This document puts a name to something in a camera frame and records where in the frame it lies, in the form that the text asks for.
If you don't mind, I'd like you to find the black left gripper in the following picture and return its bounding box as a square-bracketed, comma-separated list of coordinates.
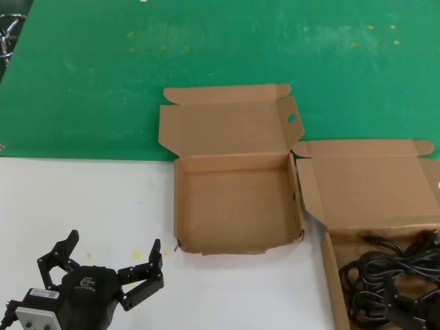
[36, 230, 165, 330]

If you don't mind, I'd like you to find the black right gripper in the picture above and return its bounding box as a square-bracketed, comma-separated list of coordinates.
[385, 274, 440, 330]

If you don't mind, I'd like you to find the brown cardboard mailer box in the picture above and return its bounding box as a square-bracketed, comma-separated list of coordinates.
[291, 139, 440, 330]

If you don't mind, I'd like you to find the torn-corner brown cardboard box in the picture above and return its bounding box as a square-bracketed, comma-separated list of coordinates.
[158, 83, 306, 256]

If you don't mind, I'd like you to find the green felt mat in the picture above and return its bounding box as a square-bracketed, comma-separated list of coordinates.
[0, 0, 440, 162]

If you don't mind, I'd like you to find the chrome metal frame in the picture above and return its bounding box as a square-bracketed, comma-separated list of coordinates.
[0, 13, 27, 63]

